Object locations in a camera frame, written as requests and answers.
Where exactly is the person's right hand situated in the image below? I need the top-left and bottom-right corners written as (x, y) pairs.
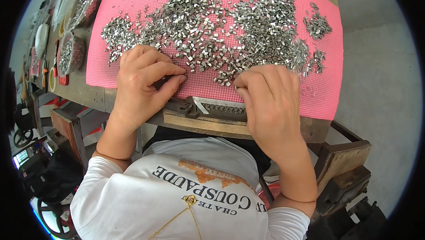
top-left (234, 65), bottom-right (305, 155)

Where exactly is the person's left hand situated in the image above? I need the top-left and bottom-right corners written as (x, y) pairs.
top-left (111, 45), bottom-right (187, 132)

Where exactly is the pink textured mat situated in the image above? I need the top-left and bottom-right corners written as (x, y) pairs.
top-left (86, 0), bottom-right (344, 121)

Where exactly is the white tape strip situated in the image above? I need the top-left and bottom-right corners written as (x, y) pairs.
top-left (192, 96), bottom-right (210, 115)

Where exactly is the clear tub of metal parts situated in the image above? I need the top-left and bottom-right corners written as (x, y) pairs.
top-left (63, 0), bottom-right (99, 33)
top-left (56, 31), bottom-right (86, 78)

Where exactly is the wooden block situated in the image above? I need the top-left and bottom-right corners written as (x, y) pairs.
top-left (162, 108), bottom-right (253, 140)

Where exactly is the wooden stool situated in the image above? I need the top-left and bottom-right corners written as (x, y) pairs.
top-left (50, 106), bottom-right (111, 171)

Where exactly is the yellow tape roll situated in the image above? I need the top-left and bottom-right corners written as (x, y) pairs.
top-left (48, 67), bottom-right (58, 93)

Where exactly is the pile of small metal parts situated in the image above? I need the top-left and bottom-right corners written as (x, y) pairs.
top-left (101, 0), bottom-right (333, 88)

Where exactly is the dark wooden machine stand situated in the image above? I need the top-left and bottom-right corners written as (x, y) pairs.
top-left (307, 120), bottom-right (387, 240)

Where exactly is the black machine with handwheel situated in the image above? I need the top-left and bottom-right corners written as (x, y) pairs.
top-left (13, 89), bottom-right (45, 148)

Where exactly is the person's body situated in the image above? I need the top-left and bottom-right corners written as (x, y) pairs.
top-left (70, 126), bottom-right (311, 240)

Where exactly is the black handwheel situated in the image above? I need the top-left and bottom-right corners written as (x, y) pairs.
top-left (37, 197), bottom-right (78, 240)

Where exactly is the dark metal jig rail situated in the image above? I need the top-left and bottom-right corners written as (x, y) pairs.
top-left (164, 95), bottom-right (248, 123)

